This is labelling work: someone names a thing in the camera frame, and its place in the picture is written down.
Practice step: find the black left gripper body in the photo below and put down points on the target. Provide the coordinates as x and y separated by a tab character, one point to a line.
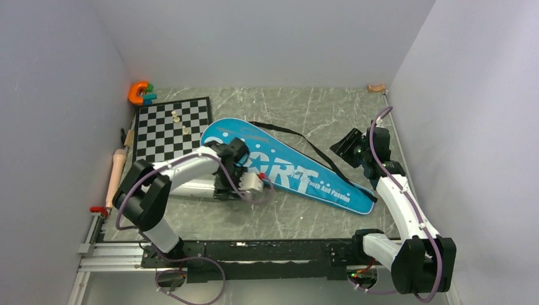
223	185

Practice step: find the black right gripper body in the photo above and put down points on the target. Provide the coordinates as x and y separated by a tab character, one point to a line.
362	154

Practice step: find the white shuttlecock tube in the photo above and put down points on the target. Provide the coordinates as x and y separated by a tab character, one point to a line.
200	188

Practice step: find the blue racket cover bag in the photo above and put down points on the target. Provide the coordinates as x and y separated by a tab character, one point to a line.
290	169

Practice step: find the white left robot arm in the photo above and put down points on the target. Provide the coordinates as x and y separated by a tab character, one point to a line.
142	197

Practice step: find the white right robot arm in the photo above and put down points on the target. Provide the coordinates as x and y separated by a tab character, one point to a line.
423	262

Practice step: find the tan curved wooden piece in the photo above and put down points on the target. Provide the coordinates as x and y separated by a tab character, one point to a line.
381	88

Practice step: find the black white chessboard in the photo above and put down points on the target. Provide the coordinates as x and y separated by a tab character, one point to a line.
157	138

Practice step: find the teal toy block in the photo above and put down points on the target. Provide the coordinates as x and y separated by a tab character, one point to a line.
148	95

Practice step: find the orange horseshoe magnet toy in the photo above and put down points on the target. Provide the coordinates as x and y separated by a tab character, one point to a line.
137	91

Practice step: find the red grey clamp tool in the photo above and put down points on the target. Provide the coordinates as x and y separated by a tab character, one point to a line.
102	211

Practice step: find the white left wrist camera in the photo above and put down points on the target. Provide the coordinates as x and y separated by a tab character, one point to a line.
251	183

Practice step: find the wooden handle tool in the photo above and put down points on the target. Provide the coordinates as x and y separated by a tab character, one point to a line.
128	139

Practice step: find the aluminium frame rail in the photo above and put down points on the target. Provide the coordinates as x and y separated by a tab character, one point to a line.
103	257

